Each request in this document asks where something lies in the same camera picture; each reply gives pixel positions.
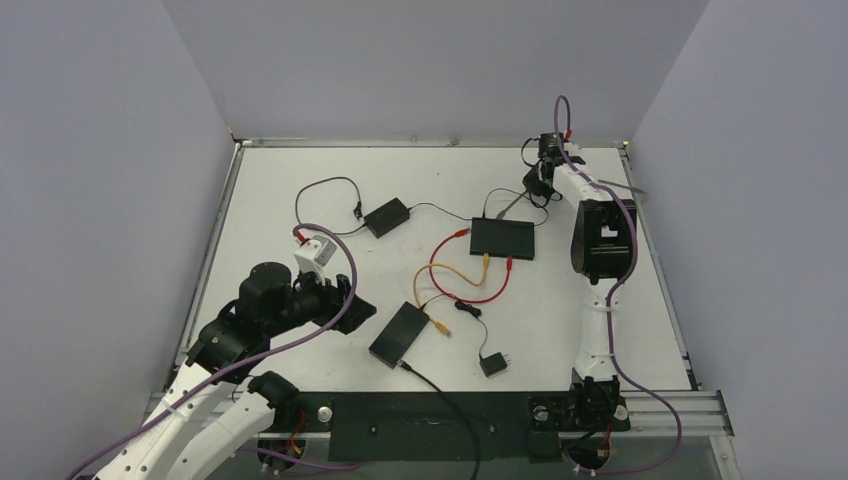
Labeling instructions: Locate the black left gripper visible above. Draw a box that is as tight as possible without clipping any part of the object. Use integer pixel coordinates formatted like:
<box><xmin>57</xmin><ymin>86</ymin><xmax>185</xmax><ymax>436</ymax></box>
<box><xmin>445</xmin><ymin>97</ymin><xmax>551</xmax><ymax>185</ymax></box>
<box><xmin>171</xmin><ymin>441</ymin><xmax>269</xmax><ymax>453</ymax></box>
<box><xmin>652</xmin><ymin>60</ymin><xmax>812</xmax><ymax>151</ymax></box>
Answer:
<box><xmin>267</xmin><ymin>262</ymin><xmax>376</xmax><ymax>337</ymax></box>

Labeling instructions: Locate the black network switch box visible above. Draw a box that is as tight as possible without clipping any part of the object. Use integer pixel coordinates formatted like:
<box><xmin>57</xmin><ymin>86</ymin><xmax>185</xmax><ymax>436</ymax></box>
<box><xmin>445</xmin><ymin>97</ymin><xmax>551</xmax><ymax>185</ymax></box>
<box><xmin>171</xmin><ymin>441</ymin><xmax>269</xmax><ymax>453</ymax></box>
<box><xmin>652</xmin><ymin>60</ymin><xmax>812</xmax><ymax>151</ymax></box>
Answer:
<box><xmin>469</xmin><ymin>217</ymin><xmax>535</xmax><ymax>261</ymax></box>

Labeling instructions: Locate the black ribbed power adapter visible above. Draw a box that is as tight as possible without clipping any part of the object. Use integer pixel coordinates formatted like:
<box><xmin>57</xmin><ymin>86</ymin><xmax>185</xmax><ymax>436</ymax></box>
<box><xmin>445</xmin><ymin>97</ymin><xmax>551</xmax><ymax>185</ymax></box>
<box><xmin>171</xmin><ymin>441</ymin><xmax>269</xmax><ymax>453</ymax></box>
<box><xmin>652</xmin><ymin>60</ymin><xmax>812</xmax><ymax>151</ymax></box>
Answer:
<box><xmin>368</xmin><ymin>302</ymin><xmax>429</xmax><ymax>368</ymax></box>

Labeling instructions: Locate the grey ethernet cable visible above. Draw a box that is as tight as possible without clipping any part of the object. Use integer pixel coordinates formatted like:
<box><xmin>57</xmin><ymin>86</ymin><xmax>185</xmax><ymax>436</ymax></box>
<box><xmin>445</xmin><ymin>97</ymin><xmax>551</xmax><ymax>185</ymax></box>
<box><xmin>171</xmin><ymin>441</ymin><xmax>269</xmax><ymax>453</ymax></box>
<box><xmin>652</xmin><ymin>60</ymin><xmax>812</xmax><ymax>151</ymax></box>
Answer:
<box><xmin>495</xmin><ymin>178</ymin><xmax>649</xmax><ymax>221</ymax></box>

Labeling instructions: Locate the red ethernet cable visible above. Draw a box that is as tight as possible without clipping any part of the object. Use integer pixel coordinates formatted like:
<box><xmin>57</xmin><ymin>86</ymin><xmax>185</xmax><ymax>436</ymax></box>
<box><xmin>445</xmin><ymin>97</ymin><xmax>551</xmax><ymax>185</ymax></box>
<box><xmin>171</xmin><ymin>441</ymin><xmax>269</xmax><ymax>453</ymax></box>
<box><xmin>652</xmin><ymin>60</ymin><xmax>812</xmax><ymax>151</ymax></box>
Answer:
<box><xmin>427</xmin><ymin>227</ymin><xmax>517</xmax><ymax>306</ymax></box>

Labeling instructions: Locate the black ethernet cable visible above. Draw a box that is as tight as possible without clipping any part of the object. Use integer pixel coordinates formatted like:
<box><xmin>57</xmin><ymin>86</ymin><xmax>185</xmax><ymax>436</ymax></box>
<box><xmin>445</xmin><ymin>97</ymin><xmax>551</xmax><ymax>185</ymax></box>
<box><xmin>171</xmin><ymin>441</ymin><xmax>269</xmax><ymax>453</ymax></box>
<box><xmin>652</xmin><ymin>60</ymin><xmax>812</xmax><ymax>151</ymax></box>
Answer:
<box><xmin>398</xmin><ymin>360</ymin><xmax>484</xmax><ymax>480</ymax></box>

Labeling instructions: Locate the orange ethernet cable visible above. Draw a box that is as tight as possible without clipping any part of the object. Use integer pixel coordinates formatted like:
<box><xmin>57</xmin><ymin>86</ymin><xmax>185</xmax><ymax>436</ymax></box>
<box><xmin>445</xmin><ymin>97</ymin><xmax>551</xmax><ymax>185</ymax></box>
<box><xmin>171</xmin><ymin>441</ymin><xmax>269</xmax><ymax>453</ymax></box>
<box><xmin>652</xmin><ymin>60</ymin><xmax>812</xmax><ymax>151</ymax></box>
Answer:
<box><xmin>413</xmin><ymin>252</ymin><xmax>493</xmax><ymax>338</ymax></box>

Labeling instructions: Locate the black power plug cable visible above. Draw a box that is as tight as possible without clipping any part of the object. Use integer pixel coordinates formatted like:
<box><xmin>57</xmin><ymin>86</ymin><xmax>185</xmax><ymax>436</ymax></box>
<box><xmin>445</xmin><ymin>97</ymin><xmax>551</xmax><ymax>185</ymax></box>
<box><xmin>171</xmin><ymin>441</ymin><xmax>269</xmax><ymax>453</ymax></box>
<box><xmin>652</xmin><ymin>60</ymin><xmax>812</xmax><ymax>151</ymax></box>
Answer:
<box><xmin>417</xmin><ymin>291</ymin><xmax>492</xmax><ymax>359</ymax></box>

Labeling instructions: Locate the small black wall plug adapter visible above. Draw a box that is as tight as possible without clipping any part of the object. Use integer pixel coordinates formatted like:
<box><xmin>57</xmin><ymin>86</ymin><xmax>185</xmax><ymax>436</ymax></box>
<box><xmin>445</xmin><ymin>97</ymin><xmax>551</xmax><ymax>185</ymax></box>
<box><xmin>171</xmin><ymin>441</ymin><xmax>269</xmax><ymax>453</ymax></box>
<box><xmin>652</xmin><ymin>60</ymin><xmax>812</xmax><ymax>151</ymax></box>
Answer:
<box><xmin>478</xmin><ymin>352</ymin><xmax>510</xmax><ymax>378</ymax></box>

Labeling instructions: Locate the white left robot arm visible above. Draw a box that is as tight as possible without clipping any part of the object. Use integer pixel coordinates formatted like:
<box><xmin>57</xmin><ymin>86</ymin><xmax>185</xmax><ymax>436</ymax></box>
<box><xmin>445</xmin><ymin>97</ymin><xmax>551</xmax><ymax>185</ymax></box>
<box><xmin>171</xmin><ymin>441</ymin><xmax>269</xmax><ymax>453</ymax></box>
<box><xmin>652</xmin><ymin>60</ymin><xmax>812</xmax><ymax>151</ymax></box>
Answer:
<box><xmin>95</xmin><ymin>260</ymin><xmax>377</xmax><ymax>479</ymax></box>

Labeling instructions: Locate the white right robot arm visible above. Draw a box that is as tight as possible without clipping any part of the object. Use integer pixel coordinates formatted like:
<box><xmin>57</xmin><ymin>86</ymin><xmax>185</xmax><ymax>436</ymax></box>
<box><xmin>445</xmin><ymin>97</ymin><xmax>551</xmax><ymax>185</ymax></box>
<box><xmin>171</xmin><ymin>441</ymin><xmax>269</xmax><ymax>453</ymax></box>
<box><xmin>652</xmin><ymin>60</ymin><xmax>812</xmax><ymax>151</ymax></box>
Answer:
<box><xmin>522</xmin><ymin>132</ymin><xmax>637</xmax><ymax>431</ymax></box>

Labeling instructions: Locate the small black power brick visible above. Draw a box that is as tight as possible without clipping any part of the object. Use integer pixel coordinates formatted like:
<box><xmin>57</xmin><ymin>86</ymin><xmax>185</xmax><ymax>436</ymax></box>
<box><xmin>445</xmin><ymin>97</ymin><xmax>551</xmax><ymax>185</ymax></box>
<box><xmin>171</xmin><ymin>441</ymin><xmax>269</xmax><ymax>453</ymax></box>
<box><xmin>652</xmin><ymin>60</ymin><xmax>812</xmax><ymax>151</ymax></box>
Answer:
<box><xmin>364</xmin><ymin>197</ymin><xmax>411</xmax><ymax>239</ymax></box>

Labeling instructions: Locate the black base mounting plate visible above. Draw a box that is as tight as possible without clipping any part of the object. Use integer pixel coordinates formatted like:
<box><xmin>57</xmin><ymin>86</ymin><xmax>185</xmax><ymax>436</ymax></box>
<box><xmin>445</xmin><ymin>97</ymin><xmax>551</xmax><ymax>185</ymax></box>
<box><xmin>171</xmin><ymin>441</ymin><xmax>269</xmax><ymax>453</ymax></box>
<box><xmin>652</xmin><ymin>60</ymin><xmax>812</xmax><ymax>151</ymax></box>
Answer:
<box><xmin>265</xmin><ymin>391</ymin><xmax>631</xmax><ymax>462</ymax></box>

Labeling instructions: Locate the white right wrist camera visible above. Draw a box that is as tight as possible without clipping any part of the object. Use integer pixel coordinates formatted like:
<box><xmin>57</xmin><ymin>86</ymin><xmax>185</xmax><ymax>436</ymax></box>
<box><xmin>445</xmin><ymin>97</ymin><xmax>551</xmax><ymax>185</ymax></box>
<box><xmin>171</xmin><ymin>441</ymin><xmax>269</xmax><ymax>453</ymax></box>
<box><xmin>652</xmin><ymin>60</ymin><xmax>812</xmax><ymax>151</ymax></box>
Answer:
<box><xmin>564</xmin><ymin>143</ymin><xmax>586</xmax><ymax>167</ymax></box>

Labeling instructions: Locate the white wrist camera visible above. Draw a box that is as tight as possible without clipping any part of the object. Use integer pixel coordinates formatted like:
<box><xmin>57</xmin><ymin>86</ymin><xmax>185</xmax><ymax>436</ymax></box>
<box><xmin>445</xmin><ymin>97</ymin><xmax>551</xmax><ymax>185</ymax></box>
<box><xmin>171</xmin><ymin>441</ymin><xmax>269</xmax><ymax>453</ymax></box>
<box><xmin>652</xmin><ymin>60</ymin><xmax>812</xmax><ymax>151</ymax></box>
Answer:
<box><xmin>294</xmin><ymin>235</ymin><xmax>337</xmax><ymax>283</ymax></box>
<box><xmin>564</xmin><ymin>143</ymin><xmax>586</xmax><ymax>167</ymax></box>

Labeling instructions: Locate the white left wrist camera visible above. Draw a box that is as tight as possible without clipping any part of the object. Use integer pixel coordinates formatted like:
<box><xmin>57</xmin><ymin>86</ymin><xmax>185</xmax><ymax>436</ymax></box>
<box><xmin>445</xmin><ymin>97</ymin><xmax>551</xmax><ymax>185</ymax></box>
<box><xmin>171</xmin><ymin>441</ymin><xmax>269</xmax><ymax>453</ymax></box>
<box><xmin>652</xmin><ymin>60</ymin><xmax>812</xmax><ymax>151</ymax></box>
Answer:
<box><xmin>294</xmin><ymin>235</ymin><xmax>337</xmax><ymax>283</ymax></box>

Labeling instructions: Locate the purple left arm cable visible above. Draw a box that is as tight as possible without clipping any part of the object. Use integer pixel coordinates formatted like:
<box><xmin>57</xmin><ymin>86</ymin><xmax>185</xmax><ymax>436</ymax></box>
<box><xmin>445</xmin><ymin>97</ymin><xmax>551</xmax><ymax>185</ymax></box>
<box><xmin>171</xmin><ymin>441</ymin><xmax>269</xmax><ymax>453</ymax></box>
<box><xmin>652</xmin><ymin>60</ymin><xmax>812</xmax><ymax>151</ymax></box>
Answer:
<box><xmin>66</xmin><ymin>223</ymin><xmax>362</xmax><ymax>480</ymax></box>

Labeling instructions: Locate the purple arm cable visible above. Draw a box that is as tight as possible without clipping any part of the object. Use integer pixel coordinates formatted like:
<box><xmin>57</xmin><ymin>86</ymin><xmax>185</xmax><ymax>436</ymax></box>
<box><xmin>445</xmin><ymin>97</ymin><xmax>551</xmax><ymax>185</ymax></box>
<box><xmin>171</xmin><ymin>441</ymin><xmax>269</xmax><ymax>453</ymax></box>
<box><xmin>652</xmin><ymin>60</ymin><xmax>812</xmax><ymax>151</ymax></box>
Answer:
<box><xmin>66</xmin><ymin>223</ymin><xmax>362</xmax><ymax>480</ymax></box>
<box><xmin>553</xmin><ymin>95</ymin><xmax>684</xmax><ymax>477</ymax></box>

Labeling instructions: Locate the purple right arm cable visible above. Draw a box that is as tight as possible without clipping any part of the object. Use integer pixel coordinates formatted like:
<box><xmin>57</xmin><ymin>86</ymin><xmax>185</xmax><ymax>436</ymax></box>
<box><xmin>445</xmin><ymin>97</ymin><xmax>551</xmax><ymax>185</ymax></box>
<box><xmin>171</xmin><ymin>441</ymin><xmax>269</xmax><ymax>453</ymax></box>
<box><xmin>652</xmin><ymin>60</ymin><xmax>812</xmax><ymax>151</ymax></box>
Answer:
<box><xmin>553</xmin><ymin>95</ymin><xmax>684</xmax><ymax>477</ymax></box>

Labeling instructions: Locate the black adapter mains cable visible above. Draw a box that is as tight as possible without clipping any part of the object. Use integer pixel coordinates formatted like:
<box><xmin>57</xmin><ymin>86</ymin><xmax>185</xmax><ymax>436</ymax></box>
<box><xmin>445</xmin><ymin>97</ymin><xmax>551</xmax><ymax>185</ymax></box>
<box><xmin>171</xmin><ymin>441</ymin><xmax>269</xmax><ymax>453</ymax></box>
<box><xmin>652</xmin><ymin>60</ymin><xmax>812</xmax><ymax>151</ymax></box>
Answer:
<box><xmin>294</xmin><ymin>176</ymin><xmax>370</xmax><ymax>237</ymax></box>

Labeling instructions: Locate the aluminium frame rail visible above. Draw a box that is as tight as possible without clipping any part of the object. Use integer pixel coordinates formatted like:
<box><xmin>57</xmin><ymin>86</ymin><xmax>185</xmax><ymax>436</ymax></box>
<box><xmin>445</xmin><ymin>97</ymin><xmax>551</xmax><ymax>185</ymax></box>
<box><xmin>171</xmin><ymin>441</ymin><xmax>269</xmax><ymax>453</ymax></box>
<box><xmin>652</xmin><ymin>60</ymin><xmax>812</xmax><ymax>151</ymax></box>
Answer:
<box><xmin>622</xmin><ymin>390</ymin><xmax>737</xmax><ymax>439</ymax></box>

